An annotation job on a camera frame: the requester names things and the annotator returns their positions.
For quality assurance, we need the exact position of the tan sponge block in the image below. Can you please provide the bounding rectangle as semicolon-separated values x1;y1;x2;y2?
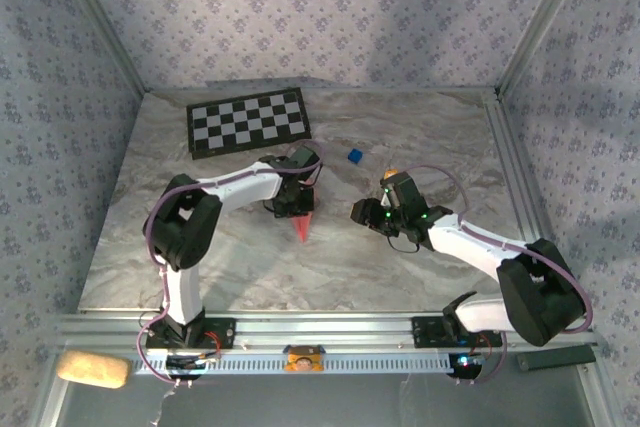
56;350;132;390

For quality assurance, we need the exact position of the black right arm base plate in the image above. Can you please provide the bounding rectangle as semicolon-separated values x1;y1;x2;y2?
410;315;504;350

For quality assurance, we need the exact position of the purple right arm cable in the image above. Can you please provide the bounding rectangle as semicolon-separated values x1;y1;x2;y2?
397;164;595;387

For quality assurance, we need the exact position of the black white checkerboard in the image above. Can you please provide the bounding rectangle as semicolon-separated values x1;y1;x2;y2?
185;86;313;161

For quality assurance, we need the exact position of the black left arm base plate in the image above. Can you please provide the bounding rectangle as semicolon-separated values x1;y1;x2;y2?
144;316;237;351

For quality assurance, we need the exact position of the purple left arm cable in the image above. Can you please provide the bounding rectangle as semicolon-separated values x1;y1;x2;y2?
135;139;327;391

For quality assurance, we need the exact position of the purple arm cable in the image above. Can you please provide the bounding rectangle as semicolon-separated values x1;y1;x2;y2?
397;164;595;387
135;139;327;391

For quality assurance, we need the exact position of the white slotted cable duct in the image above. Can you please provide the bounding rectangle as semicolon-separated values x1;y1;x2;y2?
130;350;454;377

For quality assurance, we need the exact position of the aluminium frame post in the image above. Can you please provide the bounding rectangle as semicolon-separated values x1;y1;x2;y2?
494;0;599;98
49;0;151;96

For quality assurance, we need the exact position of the orange cartoon figure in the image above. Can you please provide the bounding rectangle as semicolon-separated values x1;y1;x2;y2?
282;344;326;374

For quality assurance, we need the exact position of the aluminium side rail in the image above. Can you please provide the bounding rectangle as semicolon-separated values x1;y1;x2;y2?
482;96;569;311

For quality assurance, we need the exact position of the pink cloth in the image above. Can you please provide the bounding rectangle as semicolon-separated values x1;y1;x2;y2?
292;189;317;244

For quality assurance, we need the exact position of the black flat bar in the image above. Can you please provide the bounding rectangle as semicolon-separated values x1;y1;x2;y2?
516;344;597;372

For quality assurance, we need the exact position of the long aluminium mounting rail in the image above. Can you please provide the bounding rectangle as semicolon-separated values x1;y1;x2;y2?
48;310;599;354

